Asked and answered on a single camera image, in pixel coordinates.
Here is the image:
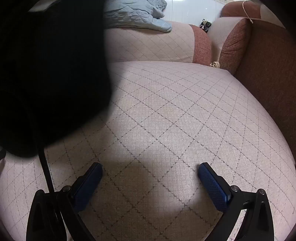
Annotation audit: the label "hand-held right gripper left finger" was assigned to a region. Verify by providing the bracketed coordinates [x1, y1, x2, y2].
[26, 162, 103, 241]

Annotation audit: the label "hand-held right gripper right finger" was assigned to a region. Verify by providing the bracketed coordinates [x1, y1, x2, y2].
[198, 162, 275, 241]

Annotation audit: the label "black pants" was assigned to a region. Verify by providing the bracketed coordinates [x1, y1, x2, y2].
[0, 0, 114, 158]

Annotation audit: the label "reddish brown sofa cushion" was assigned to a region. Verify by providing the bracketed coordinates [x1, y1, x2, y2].
[218, 17, 253, 76]

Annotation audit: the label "grey-blue quilted blanket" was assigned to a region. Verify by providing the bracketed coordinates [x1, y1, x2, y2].
[103, 0, 173, 32]

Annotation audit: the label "black cable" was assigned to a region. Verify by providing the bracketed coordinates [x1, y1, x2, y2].
[36, 139, 56, 194]

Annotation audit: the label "beige cord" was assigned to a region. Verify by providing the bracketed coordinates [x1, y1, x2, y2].
[242, 0, 262, 24]

